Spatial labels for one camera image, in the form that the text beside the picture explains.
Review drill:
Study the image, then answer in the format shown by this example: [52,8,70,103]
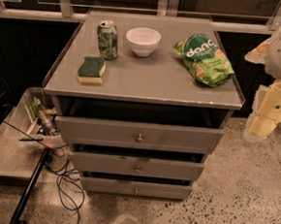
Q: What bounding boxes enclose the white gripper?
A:
[247,79,281,139]

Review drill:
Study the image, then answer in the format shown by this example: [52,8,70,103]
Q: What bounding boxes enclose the grey bottom drawer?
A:
[80,176,192,200]

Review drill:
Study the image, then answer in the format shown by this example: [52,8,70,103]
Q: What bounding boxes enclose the grey drawer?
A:
[71,152,204,181]
[55,116,224,154]
[80,176,192,200]

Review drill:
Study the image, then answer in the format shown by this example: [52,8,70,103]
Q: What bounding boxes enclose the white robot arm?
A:
[243,26,281,143]

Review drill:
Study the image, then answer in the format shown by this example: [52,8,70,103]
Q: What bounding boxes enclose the grey drawer cabinet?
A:
[44,11,243,188]

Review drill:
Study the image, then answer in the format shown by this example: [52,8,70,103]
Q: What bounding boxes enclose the grey middle drawer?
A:
[71,152,204,181]

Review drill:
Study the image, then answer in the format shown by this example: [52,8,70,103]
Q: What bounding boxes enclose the grey top drawer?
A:
[55,116,224,154]

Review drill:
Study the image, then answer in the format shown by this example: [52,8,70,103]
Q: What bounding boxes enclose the green chip bag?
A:
[172,34,234,87]

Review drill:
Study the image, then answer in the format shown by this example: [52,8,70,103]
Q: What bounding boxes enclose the white ceramic bowl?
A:
[126,27,161,57]

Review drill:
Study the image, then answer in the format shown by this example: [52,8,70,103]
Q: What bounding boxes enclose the green yellow sponge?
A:
[78,56,107,84]

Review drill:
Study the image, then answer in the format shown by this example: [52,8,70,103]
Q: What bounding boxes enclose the green soda can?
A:
[97,19,118,60]

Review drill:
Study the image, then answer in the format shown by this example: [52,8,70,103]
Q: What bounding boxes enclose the clutter items in bin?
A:
[25,97,59,136]

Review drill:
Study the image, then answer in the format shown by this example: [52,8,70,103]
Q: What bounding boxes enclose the clear plastic bin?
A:
[6,87,65,149]

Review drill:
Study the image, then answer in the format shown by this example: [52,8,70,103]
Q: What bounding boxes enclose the metal window railing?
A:
[0,0,281,35]

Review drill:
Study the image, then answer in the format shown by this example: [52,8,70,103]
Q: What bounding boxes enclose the black metal stand leg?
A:
[9,148,50,224]

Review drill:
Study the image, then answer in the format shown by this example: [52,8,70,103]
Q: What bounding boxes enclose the black cable on floor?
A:
[40,142,90,224]

